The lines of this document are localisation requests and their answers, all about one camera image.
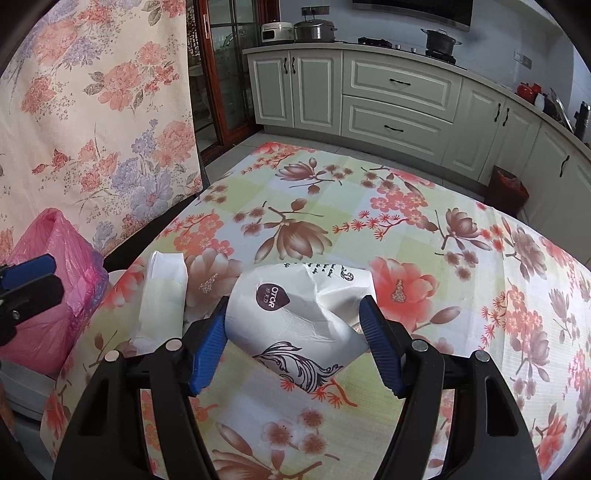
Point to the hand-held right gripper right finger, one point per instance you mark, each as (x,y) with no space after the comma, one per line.
(381,350)

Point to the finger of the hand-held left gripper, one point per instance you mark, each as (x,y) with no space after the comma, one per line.
(27,271)
(34,297)

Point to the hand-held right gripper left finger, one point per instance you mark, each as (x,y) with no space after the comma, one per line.
(207,355)

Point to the pink trash bag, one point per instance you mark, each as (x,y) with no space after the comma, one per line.
(46,332)

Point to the white paper cup dark print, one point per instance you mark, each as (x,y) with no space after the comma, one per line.
(295,318)

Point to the white paper napkin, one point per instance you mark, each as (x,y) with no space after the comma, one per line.
(159,300)

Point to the floral tablecloth table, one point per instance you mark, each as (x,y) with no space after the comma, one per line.
(369,221)

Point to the floral curtain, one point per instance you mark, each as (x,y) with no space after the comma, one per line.
(92,115)

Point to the brown bin red bag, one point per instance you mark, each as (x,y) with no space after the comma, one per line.
(505,191)

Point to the white lower kitchen cabinets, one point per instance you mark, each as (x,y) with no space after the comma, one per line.
(397,83)

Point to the red wooden glass door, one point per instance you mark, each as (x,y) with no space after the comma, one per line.
(221,69)

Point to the red kettle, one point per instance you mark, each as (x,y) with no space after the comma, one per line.
(527,91)

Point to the steel tray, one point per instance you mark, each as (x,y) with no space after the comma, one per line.
(556,107)

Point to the black gas stove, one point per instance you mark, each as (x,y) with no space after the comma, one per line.
(378,44)

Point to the black thermos bottle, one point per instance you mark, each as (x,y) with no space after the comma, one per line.
(584,120)

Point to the black cooking pot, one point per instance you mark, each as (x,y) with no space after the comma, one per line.
(438,42)

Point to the silver rice cooker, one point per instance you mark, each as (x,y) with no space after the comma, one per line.
(314,31)

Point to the white rice cooker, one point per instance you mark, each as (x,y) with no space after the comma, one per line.
(277,32)

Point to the black range hood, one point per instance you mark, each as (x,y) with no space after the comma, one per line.
(415,11)

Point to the grey wall socket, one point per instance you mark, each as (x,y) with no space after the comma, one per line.
(522,59)

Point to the dark wall socket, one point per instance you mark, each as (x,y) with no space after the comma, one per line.
(315,9)

